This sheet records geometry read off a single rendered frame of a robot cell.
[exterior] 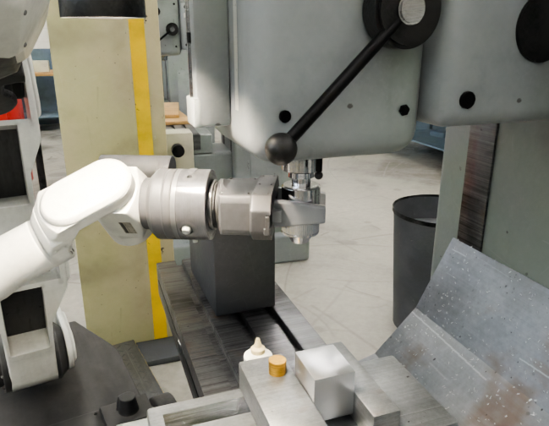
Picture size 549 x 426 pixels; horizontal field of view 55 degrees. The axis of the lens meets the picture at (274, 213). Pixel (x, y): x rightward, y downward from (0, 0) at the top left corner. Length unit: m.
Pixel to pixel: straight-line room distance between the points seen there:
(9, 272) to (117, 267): 1.83
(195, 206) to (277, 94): 0.19
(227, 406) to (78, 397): 0.83
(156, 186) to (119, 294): 1.93
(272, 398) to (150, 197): 0.27
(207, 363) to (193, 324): 0.13
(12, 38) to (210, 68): 0.37
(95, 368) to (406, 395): 1.03
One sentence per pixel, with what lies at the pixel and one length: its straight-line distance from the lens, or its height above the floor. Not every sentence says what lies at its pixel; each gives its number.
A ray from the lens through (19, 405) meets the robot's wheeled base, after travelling 1.52.
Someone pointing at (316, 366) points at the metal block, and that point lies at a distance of 0.65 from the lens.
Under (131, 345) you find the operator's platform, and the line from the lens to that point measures 1.97.
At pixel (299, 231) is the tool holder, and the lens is 0.64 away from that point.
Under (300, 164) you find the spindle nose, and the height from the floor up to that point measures 1.29.
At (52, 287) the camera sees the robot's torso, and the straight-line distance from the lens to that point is 1.24.
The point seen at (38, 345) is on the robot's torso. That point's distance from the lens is 1.37.
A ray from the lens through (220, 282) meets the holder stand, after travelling 1.00.
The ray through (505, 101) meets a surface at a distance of 0.62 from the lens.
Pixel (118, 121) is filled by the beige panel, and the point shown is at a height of 1.09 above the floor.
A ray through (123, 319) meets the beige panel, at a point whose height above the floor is 0.17.
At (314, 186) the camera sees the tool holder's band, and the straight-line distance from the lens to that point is 0.63.
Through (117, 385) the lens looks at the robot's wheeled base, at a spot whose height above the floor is 0.57.
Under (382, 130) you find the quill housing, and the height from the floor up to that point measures 1.34.
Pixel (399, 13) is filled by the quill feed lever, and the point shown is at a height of 1.45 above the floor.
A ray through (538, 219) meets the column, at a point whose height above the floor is 1.18.
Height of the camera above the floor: 1.43
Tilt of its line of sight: 19 degrees down
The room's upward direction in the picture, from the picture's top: straight up
